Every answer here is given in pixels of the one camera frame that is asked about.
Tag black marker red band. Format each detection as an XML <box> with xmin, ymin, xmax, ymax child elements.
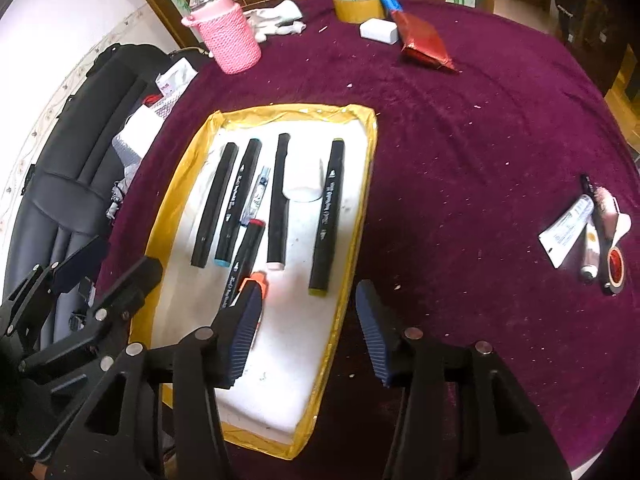
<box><xmin>220</xmin><ymin>219</ymin><xmax>266</xmax><ymax>311</ymax></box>

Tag clear plastic bag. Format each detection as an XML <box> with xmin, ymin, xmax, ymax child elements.
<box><xmin>105</xmin><ymin>150</ymin><xmax>146</xmax><ymax>221</ymax></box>

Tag yellow tape roll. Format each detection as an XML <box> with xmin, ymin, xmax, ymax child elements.
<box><xmin>332</xmin><ymin>0</ymin><xmax>387</xmax><ymax>25</ymax></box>

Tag white glove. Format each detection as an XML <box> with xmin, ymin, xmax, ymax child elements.
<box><xmin>242</xmin><ymin>0</ymin><xmax>307</xmax><ymax>43</ymax></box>

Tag pink knitted bottle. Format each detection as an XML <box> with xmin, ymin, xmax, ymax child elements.
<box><xmin>181</xmin><ymin>0</ymin><xmax>263</xmax><ymax>75</ymax></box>

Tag white pill bottle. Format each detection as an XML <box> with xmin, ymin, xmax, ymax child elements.
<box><xmin>281</xmin><ymin>156</ymin><xmax>325</xmax><ymax>203</ymax></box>

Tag white foam tray yellow edge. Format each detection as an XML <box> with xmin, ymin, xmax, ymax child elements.
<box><xmin>129</xmin><ymin>104</ymin><xmax>378</xmax><ymax>461</ymax></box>

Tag printed white tube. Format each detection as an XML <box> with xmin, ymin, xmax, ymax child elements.
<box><xmin>539</xmin><ymin>194</ymin><xmax>595</xmax><ymax>269</ymax></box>

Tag black marker orange cap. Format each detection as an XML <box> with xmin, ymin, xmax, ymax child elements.
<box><xmin>240</xmin><ymin>271</ymin><xmax>271</xmax><ymax>351</ymax></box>

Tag black marker teal cap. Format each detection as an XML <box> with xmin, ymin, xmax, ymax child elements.
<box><xmin>214</xmin><ymin>138</ymin><xmax>263</xmax><ymax>267</ymax></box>

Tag black sofa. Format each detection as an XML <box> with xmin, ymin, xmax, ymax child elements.
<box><xmin>0</xmin><ymin>42</ymin><xmax>201</xmax><ymax>361</ymax></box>

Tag black marker olive ends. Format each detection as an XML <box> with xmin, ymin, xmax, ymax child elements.
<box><xmin>307</xmin><ymin>138</ymin><xmax>346</xmax><ymax>297</ymax></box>

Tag plain black marker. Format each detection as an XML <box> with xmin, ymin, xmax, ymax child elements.
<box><xmin>190</xmin><ymin>142</ymin><xmax>240</xmax><ymax>268</ymax></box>

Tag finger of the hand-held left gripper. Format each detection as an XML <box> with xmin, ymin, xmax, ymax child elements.
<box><xmin>20</xmin><ymin>256</ymin><xmax>165</xmax><ymax>386</ymax></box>
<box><xmin>0</xmin><ymin>235</ymin><xmax>110</xmax><ymax>351</ymax></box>

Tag clear pen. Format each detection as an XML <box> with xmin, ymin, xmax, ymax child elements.
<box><xmin>240</xmin><ymin>166</ymin><xmax>272</xmax><ymax>226</ymax></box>

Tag small white box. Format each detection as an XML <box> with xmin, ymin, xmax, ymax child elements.
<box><xmin>359</xmin><ymin>18</ymin><xmax>400</xmax><ymax>45</ymax></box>

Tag red packet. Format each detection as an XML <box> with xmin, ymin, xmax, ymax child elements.
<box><xmin>390</xmin><ymin>10</ymin><xmax>458</xmax><ymax>73</ymax></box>

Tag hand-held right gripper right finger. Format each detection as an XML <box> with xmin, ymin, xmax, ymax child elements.
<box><xmin>355</xmin><ymin>279</ymin><xmax>572</xmax><ymax>480</ymax></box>

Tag black tape roll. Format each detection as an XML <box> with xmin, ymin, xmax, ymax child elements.
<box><xmin>600</xmin><ymin>246</ymin><xmax>627</xmax><ymax>296</ymax></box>

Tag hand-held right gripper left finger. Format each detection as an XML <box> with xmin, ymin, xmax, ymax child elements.
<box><xmin>47</xmin><ymin>285</ymin><xmax>265</xmax><ymax>480</ymax></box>

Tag black marker pink end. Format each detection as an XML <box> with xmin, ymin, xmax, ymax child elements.
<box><xmin>266</xmin><ymin>132</ymin><xmax>292</xmax><ymax>272</ymax></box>

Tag small cream tube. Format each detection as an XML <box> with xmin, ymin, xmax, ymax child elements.
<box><xmin>580</xmin><ymin>217</ymin><xmax>601</xmax><ymax>281</ymax></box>

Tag white paper packet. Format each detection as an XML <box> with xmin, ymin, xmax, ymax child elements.
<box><xmin>155</xmin><ymin>57</ymin><xmax>198</xmax><ymax>98</ymax></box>

